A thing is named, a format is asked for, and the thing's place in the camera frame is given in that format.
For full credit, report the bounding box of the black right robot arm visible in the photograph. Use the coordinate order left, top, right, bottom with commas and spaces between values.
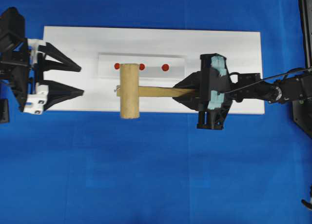
174, 53, 312, 130

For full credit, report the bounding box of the wooden mallet hammer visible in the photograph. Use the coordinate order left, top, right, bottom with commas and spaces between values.
114, 63, 199, 119

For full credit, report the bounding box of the black camera cable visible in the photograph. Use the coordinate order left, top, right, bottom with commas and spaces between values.
219, 66, 312, 95

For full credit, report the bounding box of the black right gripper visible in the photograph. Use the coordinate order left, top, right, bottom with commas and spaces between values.
173, 54, 261, 130

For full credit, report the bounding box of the blue table mat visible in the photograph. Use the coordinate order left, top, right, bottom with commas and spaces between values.
0, 0, 312, 224

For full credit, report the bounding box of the clear acrylic strip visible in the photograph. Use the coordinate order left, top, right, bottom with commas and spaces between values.
97, 53, 185, 80

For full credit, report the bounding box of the black aluminium frame rail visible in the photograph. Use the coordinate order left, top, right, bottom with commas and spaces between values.
292, 0, 312, 137

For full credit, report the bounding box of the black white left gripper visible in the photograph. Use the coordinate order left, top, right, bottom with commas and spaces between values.
0, 7, 84, 115

